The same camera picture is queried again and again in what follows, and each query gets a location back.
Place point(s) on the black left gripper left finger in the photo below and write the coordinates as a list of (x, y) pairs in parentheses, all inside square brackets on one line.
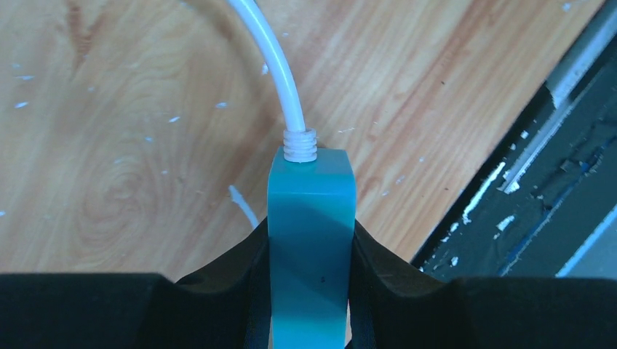
[(225, 304)]

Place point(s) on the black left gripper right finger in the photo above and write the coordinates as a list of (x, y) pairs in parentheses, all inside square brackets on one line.
[(394, 305)]

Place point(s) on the teal power strip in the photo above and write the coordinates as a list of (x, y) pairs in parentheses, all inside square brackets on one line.
[(311, 214)]

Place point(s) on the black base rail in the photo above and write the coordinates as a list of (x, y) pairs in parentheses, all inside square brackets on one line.
[(544, 203)]

